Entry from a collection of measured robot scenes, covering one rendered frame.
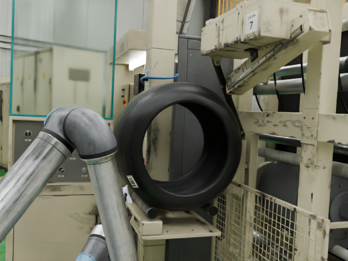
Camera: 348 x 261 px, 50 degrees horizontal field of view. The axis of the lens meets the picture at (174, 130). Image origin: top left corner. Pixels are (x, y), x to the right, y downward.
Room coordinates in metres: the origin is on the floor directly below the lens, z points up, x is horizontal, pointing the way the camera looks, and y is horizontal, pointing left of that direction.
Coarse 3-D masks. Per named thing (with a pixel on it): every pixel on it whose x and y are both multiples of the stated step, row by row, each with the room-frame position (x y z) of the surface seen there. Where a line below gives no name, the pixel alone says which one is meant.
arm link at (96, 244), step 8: (88, 240) 1.27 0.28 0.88; (96, 240) 1.26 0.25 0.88; (104, 240) 1.27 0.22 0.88; (88, 248) 1.23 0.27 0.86; (96, 248) 1.24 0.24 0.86; (104, 248) 1.25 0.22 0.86; (80, 256) 1.22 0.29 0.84; (88, 256) 1.21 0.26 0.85; (96, 256) 1.22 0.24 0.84; (104, 256) 1.24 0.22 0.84
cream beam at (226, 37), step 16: (256, 0) 1.47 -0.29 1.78; (272, 0) 1.44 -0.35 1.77; (240, 16) 1.58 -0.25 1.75; (272, 16) 1.44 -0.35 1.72; (288, 16) 1.46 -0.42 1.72; (208, 32) 1.90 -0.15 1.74; (224, 32) 1.72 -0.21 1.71; (240, 32) 1.58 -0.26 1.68; (256, 32) 1.45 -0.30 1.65; (272, 32) 1.44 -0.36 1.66; (288, 32) 1.46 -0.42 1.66; (208, 48) 1.89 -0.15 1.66; (224, 48) 1.75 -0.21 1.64; (240, 48) 1.72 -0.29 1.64; (256, 48) 1.69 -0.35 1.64
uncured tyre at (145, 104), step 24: (144, 96) 1.59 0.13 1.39; (168, 96) 1.57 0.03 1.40; (192, 96) 1.60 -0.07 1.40; (216, 96) 1.67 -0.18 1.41; (120, 120) 1.66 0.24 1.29; (144, 120) 1.54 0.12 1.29; (216, 120) 1.90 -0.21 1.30; (120, 144) 1.56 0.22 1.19; (216, 144) 1.93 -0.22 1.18; (240, 144) 1.70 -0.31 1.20; (120, 168) 1.60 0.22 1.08; (144, 168) 1.54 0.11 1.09; (216, 168) 1.88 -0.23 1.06; (144, 192) 1.56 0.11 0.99; (168, 192) 1.57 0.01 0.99; (192, 192) 1.85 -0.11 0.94; (216, 192) 1.65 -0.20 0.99
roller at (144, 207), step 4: (132, 196) 1.86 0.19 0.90; (136, 196) 1.80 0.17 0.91; (136, 200) 1.77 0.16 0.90; (140, 200) 1.72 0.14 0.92; (140, 204) 1.69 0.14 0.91; (144, 204) 1.65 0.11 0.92; (148, 204) 1.63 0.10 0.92; (144, 208) 1.62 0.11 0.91; (148, 208) 1.58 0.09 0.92; (152, 208) 1.57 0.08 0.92; (148, 212) 1.56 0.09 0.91; (152, 212) 1.56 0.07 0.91; (156, 212) 1.57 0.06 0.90; (152, 216) 1.56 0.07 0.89
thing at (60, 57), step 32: (32, 0) 2.02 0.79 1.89; (64, 0) 2.07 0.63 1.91; (96, 0) 2.13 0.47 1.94; (32, 32) 2.03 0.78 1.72; (64, 32) 2.08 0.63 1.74; (96, 32) 2.13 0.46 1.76; (32, 64) 2.03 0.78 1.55; (64, 64) 2.08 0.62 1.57; (96, 64) 2.13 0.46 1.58; (32, 96) 2.03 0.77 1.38; (64, 96) 2.08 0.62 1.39; (96, 96) 2.13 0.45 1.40
